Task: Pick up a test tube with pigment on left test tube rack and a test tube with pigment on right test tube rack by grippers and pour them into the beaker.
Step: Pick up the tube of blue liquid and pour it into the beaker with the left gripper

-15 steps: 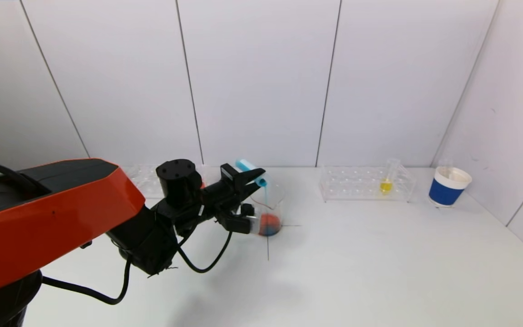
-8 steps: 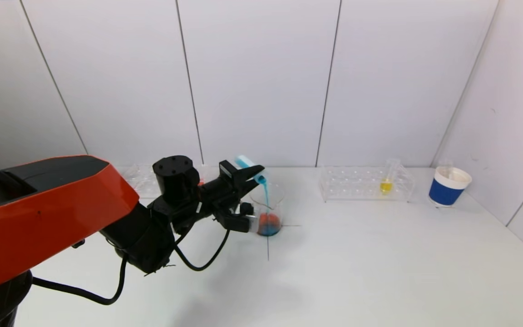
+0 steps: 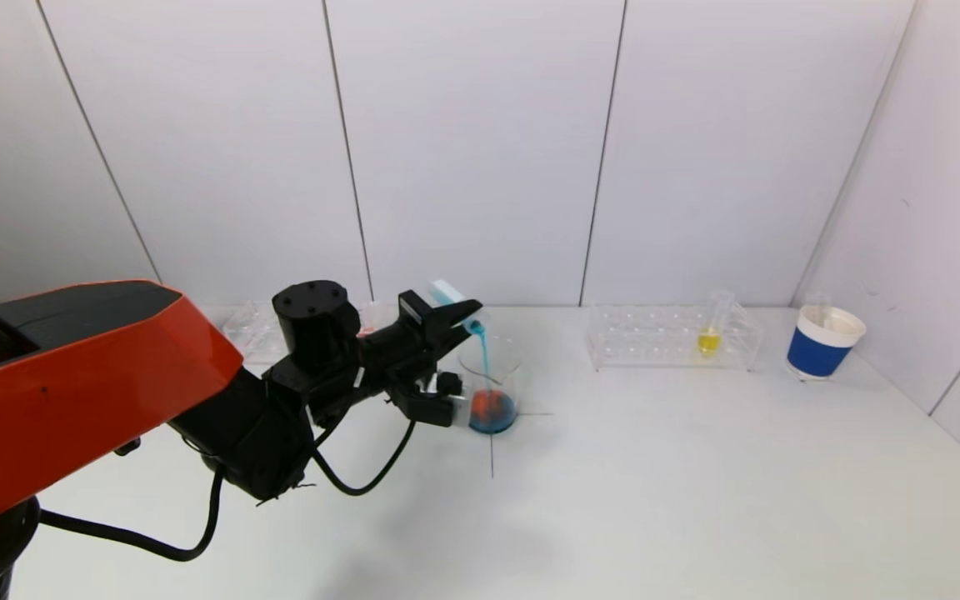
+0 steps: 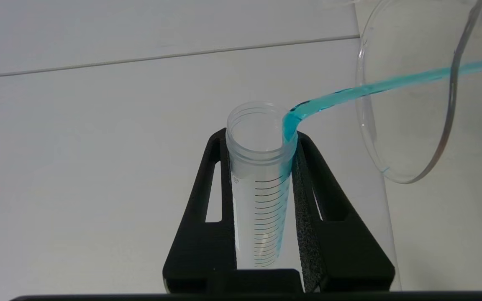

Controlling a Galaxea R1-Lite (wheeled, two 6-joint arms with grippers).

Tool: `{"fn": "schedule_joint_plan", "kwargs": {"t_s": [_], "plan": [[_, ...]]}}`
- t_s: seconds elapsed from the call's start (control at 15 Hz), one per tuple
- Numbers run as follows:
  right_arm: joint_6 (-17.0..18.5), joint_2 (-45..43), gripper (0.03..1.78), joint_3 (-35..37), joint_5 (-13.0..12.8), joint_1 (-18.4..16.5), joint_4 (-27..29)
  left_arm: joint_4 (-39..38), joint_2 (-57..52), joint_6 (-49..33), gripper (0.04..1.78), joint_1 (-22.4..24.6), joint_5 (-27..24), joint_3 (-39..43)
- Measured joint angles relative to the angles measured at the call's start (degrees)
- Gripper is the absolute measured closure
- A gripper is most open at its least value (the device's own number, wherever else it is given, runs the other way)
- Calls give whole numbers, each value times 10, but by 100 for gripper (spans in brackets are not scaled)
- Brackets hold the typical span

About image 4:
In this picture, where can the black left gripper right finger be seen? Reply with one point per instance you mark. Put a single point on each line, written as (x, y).
(341, 246)

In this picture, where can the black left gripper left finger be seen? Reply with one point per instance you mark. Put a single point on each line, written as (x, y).
(199, 246)

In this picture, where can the clear glass beaker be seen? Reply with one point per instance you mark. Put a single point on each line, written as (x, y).
(408, 125)

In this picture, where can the test tube with blue pigment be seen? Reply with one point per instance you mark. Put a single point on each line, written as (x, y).
(262, 200)

